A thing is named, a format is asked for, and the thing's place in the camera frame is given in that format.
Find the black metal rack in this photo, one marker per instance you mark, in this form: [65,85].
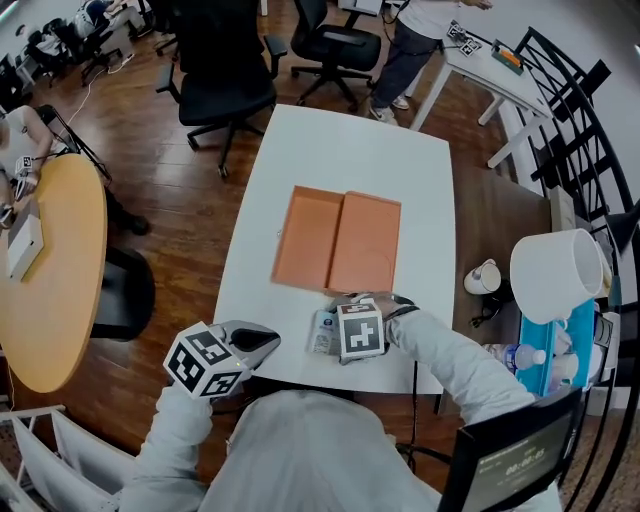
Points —
[575,115]

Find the white power strip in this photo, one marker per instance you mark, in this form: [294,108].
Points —
[128,60]

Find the black office chair with clothes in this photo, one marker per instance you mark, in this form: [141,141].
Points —
[70,45]

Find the green and orange box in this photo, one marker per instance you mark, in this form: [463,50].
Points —
[509,57]

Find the black round stool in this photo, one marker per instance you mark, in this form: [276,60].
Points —
[125,295]

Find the white desk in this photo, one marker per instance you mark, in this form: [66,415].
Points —
[500,82]

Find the white lampshade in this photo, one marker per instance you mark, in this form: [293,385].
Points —
[550,272]

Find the black padded office chair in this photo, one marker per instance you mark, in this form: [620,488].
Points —
[335,40]

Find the small white kettle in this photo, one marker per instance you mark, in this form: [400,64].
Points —
[482,277]

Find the flat white box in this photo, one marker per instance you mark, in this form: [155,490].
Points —
[25,247]

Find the person's grey hooded torso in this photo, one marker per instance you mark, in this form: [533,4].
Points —
[310,450]

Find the black mesh office chair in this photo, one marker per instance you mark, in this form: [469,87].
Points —
[220,75]

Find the dark brown side table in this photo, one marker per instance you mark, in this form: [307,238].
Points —
[495,220]

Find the clear water bottle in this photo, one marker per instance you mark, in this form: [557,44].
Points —
[517,357]

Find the person's left forearm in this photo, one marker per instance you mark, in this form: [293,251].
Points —
[170,440]

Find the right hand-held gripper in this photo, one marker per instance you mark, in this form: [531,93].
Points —
[361,335]

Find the person's right forearm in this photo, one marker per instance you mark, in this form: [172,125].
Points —
[450,360]

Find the black timer tablet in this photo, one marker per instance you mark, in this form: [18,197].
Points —
[515,465]

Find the round wooden table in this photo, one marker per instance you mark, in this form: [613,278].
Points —
[55,280]

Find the blue plastic tray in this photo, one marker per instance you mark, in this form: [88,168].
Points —
[537,345]

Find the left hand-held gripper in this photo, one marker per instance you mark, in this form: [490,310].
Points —
[200,362]

